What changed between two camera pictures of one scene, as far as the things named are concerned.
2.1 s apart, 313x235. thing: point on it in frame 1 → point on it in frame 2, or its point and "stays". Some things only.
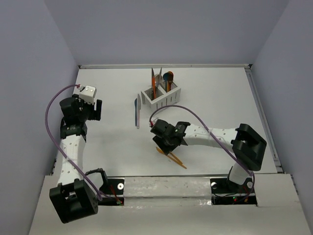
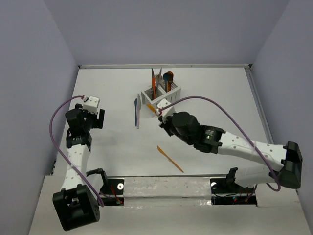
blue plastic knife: [135, 105] stays
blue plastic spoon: [165, 77] stays
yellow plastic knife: [175, 157] → [151, 107]
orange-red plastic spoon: [170, 75] stays
